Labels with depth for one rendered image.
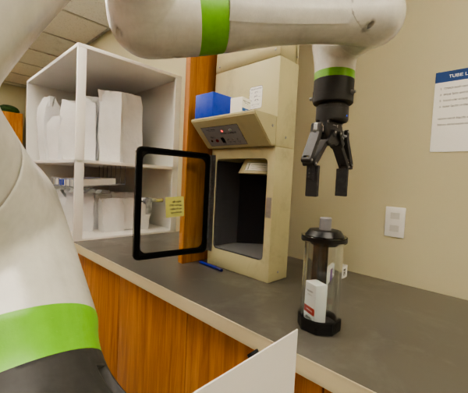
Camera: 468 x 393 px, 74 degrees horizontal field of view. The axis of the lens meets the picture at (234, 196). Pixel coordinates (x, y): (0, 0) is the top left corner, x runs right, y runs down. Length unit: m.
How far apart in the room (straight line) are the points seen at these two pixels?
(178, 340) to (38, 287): 0.87
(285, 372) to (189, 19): 0.47
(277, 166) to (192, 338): 0.61
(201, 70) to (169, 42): 0.83
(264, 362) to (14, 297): 0.15
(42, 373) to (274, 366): 0.13
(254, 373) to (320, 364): 0.51
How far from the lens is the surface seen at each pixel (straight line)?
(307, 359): 0.71
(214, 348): 0.96
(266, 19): 0.58
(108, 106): 2.14
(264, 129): 1.02
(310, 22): 0.62
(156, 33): 0.53
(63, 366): 0.23
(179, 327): 1.07
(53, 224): 0.29
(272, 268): 1.12
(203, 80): 1.36
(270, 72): 1.15
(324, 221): 0.77
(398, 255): 1.35
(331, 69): 0.78
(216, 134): 1.17
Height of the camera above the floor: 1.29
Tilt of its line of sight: 3 degrees down
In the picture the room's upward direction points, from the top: 3 degrees clockwise
